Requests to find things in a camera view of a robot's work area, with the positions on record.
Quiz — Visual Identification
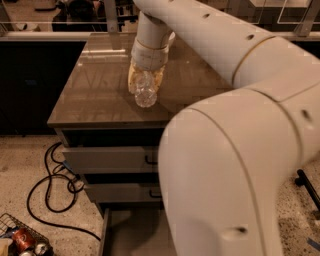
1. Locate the middle grey drawer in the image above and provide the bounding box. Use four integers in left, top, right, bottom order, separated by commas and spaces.
84, 172, 161, 203

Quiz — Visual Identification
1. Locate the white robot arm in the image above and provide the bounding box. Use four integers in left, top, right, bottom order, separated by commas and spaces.
134, 0, 320, 256

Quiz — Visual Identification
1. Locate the black metal bar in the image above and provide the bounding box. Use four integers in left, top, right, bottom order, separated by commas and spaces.
295, 169, 320, 211

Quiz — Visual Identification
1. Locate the silver can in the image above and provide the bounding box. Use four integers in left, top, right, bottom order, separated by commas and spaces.
19, 251, 36, 256
34, 243, 48, 256

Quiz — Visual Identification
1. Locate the clear plastic water bottle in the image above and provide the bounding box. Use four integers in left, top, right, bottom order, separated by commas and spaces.
134, 71, 157, 108

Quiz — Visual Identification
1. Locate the person in background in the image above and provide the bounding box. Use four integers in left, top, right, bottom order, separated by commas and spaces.
52, 0, 107, 32

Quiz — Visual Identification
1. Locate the top grey drawer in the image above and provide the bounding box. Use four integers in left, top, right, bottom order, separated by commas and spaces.
60, 128, 164, 174

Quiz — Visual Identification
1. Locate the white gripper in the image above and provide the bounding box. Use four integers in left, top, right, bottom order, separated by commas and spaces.
128, 39, 169, 94

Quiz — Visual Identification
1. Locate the bottom grey drawer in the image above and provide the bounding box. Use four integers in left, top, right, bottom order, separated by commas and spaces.
98, 206, 177, 256

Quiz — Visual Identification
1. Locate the grey drawer cabinet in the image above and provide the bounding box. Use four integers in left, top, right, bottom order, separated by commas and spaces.
46, 31, 234, 256

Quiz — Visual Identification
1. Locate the black wire basket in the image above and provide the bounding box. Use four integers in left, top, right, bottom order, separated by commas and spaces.
0, 213, 54, 256

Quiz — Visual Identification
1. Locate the grey drawer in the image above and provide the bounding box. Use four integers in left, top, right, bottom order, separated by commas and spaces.
98, 206, 177, 256
60, 128, 164, 174
84, 172, 161, 203

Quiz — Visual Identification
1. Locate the red soda can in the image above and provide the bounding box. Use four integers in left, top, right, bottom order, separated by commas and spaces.
12, 228, 36, 253

